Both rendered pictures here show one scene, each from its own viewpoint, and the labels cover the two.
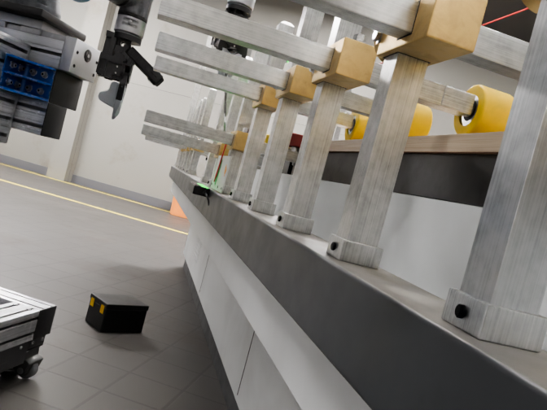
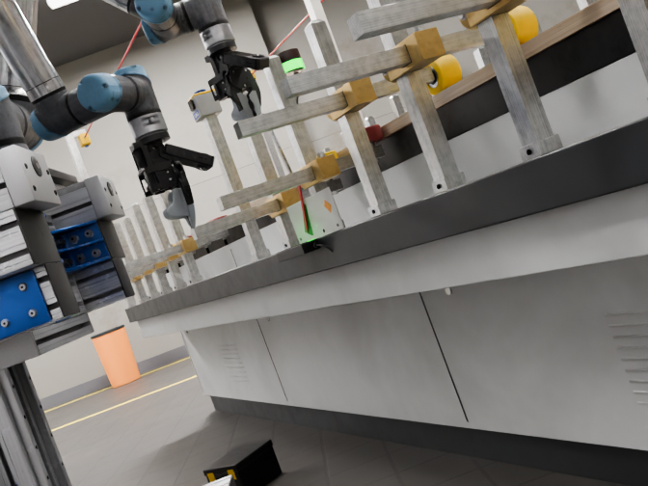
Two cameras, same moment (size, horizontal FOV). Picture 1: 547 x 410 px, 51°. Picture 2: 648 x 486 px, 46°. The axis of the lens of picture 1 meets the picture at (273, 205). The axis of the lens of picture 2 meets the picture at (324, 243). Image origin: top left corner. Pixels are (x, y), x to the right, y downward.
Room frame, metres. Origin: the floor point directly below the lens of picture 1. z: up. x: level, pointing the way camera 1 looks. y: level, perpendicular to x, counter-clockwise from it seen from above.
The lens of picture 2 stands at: (-0.22, 0.56, 0.70)
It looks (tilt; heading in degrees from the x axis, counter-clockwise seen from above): 1 degrees down; 348
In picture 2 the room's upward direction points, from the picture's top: 20 degrees counter-clockwise
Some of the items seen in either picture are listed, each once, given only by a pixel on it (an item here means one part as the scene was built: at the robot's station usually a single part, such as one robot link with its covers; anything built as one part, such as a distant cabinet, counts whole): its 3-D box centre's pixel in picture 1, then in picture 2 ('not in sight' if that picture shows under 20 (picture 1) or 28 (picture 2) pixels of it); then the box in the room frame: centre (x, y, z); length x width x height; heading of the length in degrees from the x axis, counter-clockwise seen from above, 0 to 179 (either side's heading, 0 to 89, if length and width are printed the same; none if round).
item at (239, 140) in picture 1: (240, 142); (317, 172); (1.55, 0.13, 0.84); 0.13 x 0.06 x 0.05; 14
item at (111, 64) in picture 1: (119, 58); (159, 165); (1.45, 0.48, 0.97); 0.09 x 0.08 x 0.12; 104
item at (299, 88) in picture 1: (296, 86); (410, 57); (1.07, 0.02, 0.94); 0.13 x 0.06 x 0.05; 14
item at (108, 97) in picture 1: (109, 98); (179, 209); (1.44, 0.47, 0.86); 0.06 x 0.03 x 0.09; 104
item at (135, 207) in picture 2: (192, 140); (152, 254); (3.28, 0.55, 0.89); 0.03 x 0.03 x 0.48; 14
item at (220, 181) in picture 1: (220, 172); (312, 217); (1.60, 0.17, 0.75); 0.26 x 0.01 x 0.10; 14
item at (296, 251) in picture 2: (199, 193); (303, 252); (1.63, 0.22, 0.68); 0.22 x 0.05 x 0.05; 14
